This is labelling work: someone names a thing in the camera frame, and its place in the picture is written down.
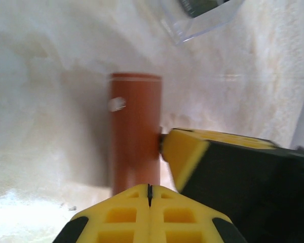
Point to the green card stack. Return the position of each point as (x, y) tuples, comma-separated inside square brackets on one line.
[(200, 6)]

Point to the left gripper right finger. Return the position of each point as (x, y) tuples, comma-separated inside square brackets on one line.
[(157, 202)]

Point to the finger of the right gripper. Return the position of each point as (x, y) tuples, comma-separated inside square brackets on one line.
[(187, 157)]

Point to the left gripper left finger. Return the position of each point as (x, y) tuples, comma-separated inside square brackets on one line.
[(142, 202)]

